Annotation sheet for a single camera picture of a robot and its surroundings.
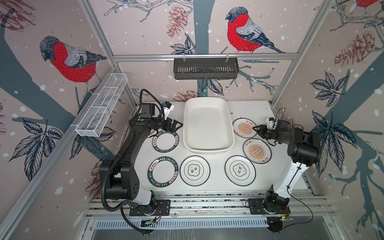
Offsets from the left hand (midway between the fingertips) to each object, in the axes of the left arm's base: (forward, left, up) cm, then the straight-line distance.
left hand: (175, 121), depth 81 cm
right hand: (+8, -54, -21) cm, 58 cm away
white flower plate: (-19, -11, -22) cm, 31 cm away
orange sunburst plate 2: (-7, -51, -22) cm, 56 cm away
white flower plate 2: (-19, -37, -22) cm, 47 cm away
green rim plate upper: (0, +9, -22) cm, 24 cm away
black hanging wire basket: (+43, -19, +6) cm, 48 cm away
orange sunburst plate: (+11, -46, -22) cm, 52 cm away
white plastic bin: (+13, -20, -22) cm, 33 cm away
